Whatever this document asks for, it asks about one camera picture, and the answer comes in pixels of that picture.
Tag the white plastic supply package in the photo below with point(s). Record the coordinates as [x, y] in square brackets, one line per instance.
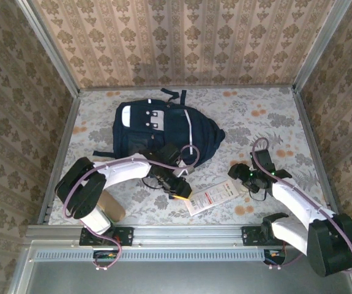
[212, 197]

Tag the navy blue backpack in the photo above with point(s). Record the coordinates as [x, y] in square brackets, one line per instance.
[175, 131]

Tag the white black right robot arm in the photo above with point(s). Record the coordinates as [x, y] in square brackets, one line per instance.
[295, 202]

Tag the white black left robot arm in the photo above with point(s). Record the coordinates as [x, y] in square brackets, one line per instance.
[123, 171]

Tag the brown pencil case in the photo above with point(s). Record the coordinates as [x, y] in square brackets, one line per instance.
[116, 208]

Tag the floral table cover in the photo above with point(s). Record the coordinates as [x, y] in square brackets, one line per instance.
[255, 116]

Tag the black electronics board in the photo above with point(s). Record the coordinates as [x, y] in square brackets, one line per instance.
[273, 255]
[103, 255]

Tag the grey metal panel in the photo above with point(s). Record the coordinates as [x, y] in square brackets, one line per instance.
[194, 278]

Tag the aluminium frame rail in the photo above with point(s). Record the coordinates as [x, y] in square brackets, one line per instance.
[188, 234]

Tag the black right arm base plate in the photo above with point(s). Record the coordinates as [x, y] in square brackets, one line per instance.
[250, 235]

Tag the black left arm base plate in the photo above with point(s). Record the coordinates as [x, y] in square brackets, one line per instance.
[123, 235]

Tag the aluminium side rail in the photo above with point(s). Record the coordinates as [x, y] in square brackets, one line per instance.
[71, 122]
[312, 137]

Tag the aluminium corner post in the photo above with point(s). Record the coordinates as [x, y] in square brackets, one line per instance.
[320, 46]
[53, 52]

